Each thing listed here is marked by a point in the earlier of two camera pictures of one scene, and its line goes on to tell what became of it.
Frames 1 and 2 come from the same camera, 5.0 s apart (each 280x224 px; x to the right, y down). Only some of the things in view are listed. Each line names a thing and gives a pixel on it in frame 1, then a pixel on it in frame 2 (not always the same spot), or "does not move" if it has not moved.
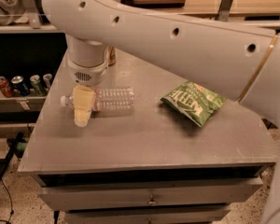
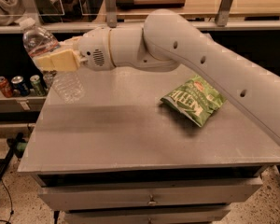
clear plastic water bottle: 107,99 -> 66,85
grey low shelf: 0,104 does not move
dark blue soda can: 19,86 does not move
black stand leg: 16,147 does not move
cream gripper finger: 84,99 -> 65,61
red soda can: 4,86 does not move
